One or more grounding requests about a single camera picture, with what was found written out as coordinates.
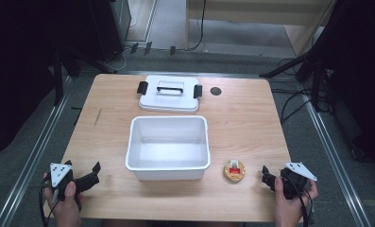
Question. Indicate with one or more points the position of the black cabinet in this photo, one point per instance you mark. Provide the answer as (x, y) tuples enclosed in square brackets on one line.
[(109, 28)]

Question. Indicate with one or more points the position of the metal floor rail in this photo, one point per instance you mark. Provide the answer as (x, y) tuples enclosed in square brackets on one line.
[(333, 151), (34, 157)]

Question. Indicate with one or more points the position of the round biscuit pack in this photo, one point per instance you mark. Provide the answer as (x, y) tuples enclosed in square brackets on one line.
[(234, 171)]

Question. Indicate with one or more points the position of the black metal stand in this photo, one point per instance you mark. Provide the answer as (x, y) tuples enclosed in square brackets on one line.
[(311, 66), (60, 69)]

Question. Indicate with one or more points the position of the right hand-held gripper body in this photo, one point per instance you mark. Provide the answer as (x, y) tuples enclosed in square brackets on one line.
[(293, 181)]

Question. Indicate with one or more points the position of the dark curtain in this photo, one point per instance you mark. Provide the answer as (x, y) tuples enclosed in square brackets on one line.
[(364, 78), (15, 78)]

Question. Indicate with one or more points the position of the person's left hand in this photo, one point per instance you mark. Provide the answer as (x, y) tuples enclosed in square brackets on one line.
[(67, 208)]

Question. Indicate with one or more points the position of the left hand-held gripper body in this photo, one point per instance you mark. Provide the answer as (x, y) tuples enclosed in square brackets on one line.
[(61, 176)]

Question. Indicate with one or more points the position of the person's right hand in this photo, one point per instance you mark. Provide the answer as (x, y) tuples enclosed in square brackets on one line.
[(290, 209)]

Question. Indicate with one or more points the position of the white plastic storage box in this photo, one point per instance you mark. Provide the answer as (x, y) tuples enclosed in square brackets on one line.
[(167, 148)]

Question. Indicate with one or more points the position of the black floor tape strip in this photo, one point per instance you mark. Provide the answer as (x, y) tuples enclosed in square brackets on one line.
[(148, 48), (133, 48), (172, 50)]

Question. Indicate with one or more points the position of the light wooden cabinet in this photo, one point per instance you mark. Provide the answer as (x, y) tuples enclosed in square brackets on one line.
[(257, 12)]

